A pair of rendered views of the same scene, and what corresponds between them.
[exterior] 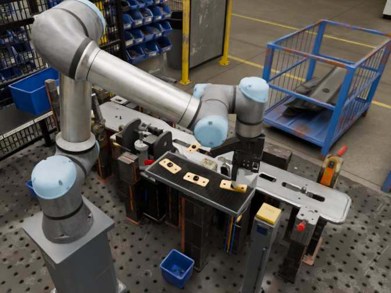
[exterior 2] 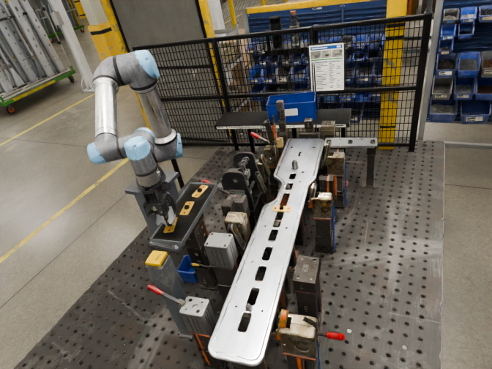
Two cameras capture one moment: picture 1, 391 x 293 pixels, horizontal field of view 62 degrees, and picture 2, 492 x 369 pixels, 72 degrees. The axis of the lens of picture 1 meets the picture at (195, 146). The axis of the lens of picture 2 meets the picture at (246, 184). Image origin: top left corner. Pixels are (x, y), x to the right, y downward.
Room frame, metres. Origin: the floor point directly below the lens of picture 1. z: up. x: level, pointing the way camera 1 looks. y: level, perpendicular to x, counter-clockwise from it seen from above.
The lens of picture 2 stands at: (0.96, -1.17, 2.01)
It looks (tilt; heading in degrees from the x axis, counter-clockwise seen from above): 35 degrees down; 83
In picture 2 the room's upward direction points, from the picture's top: 12 degrees counter-clockwise
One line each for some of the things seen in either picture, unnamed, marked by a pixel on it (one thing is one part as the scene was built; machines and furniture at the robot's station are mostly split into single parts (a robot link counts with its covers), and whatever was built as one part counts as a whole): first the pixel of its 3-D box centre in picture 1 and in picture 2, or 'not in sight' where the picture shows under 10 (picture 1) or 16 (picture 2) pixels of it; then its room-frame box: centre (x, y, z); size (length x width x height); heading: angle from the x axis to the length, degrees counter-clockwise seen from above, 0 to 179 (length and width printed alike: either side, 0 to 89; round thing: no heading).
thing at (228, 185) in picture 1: (233, 185); (170, 223); (0.78, -0.13, 1.20); 0.08 x 0.04 x 0.01; 73
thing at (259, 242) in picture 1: (258, 258); (175, 298); (0.71, -0.24, 0.92); 0.08 x 0.08 x 0.44; 59
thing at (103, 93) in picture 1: (104, 113); (329, 148); (1.75, 0.57, 0.88); 0.08 x 0.08 x 0.36; 59
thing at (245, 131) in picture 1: (248, 125); (149, 176); (0.78, -0.15, 1.43); 0.08 x 0.08 x 0.05
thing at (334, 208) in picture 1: (198, 149); (282, 212); (1.25, -0.01, 1.00); 1.38 x 0.22 x 0.02; 59
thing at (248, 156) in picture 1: (248, 149); (155, 196); (0.77, -0.15, 1.35); 0.09 x 0.08 x 0.12; 73
